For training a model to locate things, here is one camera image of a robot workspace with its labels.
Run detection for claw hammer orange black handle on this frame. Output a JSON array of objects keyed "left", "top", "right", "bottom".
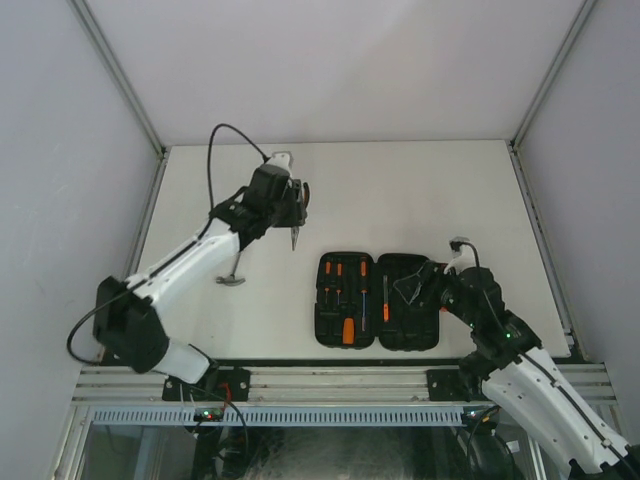
[{"left": 341, "top": 317, "right": 356, "bottom": 346}]

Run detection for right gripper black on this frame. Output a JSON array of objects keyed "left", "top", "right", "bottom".
[{"left": 394, "top": 259, "right": 478, "bottom": 329}]

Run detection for aluminium front rail frame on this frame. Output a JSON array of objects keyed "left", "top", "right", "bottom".
[{"left": 74, "top": 363, "right": 619, "bottom": 404}]

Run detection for grey slotted cable duct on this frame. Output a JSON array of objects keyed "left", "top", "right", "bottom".
[{"left": 91, "top": 405, "right": 466, "bottom": 427}]

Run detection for black plastic tool case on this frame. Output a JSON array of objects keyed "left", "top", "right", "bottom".
[{"left": 314, "top": 251, "right": 440, "bottom": 352}]

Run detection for long nose pliers orange handles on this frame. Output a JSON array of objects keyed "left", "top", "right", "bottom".
[{"left": 291, "top": 180, "right": 310, "bottom": 250}]

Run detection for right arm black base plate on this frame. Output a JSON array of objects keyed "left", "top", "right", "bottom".
[{"left": 426, "top": 368, "right": 483, "bottom": 402}]

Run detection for right camera black cable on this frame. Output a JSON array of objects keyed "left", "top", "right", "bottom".
[{"left": 449, "top": 239, "right": 640, "bottom": 461}]

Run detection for left camera black cable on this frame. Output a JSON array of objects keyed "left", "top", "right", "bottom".
[{"left": 66, "top": 123, "right": 271, "bottom": 365}]

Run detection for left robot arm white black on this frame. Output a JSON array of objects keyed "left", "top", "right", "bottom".
[{"left": 92, "top": 152, "right": 310, "bottom": 400}]

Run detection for camera black cable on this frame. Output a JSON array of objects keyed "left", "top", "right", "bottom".
[
  {"left": 66, "top": 123, "right": 271, "bottom": 365},
  {"left": 449, "top": 239, "right": 640, "bottom": 461}
]

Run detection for small screwdriver orange black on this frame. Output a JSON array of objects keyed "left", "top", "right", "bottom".
[{"left": 323, "top": 261, "right": 332, "bottom": 306}]

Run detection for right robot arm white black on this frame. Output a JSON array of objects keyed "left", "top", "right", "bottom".
[{"left": 393, "top": 262, "right": 639, "bottom": 479}]

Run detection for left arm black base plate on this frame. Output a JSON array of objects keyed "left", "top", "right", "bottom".
[{"left": 162, "top": 367, "right": 251, "bottom": 402}]

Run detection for small precision screwdriver orange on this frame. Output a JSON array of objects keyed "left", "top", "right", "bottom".
[{"left": 336, "top": 262, "right": 343, "bottom": 307}]

